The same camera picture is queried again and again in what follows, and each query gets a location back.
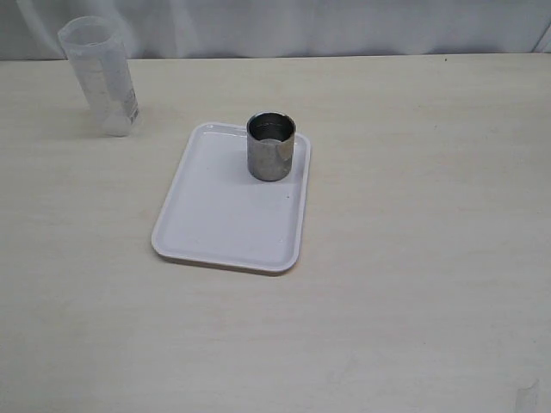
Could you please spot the white rectangular plastic tray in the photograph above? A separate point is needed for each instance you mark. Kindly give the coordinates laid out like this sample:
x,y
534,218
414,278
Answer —
x,y
217,213

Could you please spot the white backdrop curtain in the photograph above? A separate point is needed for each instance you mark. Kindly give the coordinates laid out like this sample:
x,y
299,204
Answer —
x,y
268,29

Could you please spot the clear plastic measuring container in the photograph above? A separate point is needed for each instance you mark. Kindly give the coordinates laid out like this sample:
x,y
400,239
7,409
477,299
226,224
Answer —
x,y
95,49

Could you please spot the stainless steel cup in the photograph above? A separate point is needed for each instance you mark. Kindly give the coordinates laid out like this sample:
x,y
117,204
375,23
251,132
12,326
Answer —
x,y
270,145

